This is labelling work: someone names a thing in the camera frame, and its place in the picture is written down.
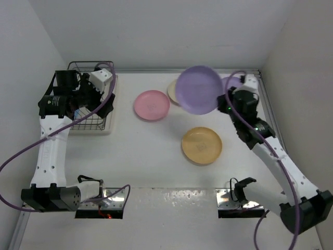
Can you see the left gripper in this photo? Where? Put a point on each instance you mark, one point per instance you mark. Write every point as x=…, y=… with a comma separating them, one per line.
x=85, y=84

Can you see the orange plate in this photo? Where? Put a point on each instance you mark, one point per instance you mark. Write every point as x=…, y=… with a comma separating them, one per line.
x=202, y=145

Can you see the beige drip tray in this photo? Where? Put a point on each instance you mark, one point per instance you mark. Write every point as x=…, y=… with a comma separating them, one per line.
x=113, y=119

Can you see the pink plate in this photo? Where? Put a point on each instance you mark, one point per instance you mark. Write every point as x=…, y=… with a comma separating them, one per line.
x=152, y=105

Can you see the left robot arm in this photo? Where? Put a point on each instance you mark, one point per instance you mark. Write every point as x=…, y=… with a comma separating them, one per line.
x=48, y=190

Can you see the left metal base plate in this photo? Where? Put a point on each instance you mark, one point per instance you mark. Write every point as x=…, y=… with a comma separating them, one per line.
x=115, y=202

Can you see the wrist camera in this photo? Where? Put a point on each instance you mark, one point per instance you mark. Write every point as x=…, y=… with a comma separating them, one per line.
x=249, y=83
x=100, y=79

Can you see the lilac plate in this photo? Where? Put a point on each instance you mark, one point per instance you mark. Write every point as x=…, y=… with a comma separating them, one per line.
x=234, y=82
x=197, y=89

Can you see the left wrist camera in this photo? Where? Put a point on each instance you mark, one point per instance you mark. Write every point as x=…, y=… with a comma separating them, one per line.
x=100, y=79

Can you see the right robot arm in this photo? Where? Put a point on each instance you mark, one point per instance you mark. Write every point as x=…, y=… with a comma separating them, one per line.
x=301, y=205

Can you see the blue plate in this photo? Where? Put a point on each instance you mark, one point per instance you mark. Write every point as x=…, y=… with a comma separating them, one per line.
x=77, y=114

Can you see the metal base plate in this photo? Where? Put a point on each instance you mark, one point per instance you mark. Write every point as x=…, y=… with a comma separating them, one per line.
x=115, y=202
x=226, y=200

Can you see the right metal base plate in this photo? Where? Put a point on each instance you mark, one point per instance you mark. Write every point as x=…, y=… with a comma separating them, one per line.
x=226, y=200

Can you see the cream plate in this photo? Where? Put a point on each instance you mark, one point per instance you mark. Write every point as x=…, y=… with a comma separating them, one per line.
x=171, y=92

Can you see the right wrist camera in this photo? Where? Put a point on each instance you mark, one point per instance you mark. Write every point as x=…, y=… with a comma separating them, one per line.
x=249, y=83

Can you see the wire dish rack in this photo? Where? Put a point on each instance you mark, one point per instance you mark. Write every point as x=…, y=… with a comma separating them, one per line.
x=89, y=66

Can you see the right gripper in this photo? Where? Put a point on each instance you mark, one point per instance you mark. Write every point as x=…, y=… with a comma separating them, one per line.
x=220, y=102

